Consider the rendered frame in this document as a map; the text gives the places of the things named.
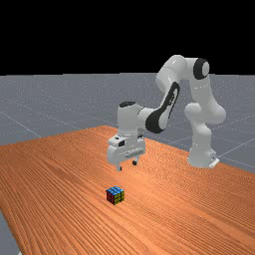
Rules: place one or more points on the many-coloured puzzle cube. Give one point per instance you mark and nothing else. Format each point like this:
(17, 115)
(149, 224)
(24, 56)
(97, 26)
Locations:
(115, 195)

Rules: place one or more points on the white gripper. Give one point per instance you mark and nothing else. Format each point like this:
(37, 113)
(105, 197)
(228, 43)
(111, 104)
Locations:
(127, 151)

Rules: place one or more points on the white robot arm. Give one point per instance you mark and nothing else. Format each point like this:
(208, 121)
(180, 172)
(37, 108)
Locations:
(201, 99)

